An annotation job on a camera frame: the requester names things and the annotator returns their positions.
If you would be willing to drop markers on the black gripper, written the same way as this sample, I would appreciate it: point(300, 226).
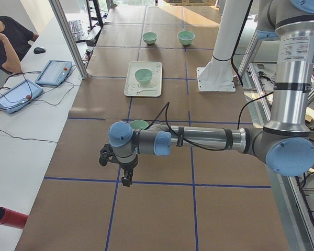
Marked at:
point(128, 166)

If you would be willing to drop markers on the green bowl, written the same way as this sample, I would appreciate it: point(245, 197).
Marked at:
point(185, 37)
point(139, 124)
point(143, 76)
point(149, 37)

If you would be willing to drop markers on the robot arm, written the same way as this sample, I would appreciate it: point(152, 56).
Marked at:
point(282, 144)

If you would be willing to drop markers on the white tray with bear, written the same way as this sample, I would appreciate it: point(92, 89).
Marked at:
point(132, 84)

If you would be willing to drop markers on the white plastic spoon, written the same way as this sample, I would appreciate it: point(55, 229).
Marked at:
point(146, 89)

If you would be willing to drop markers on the green bowl on tray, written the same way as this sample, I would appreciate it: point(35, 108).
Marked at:
point(143, 76)

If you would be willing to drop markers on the teach pendant far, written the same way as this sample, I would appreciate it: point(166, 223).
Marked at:
point(54, 73)

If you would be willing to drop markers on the teach pendant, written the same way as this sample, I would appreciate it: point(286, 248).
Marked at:
point(54, 73)
point(19, 96)

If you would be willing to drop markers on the red cylinder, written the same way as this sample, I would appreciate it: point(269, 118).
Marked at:
point(12, 218)

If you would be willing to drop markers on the teach pendant near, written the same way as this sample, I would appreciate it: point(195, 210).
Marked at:
point(19, 96)

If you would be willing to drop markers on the black computer mouse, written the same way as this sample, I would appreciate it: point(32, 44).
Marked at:
point(39, 50)

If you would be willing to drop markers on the black keyboard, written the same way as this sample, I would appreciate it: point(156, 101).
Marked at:
point(77, 30)

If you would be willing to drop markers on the person in black shirt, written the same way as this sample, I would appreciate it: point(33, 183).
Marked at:
point(14, 44)

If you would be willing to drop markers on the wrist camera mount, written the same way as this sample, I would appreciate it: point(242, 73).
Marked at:
point(106, 155)

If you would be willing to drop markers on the white camera pillar with base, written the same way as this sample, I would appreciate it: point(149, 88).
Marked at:
point(217, 75)

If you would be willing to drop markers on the aluminium frame post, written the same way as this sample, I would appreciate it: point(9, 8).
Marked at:
point(64, 26)

